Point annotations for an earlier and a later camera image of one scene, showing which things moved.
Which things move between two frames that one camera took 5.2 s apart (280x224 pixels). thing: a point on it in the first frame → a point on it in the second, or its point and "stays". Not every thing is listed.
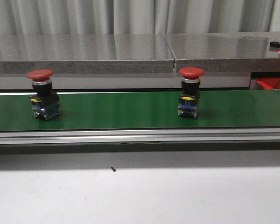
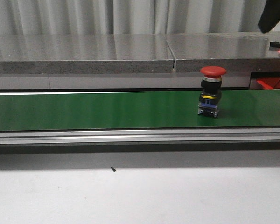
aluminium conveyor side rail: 138,136 stays
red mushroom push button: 45,102 → 211,92
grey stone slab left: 81,53 stays
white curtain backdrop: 17,17 stays
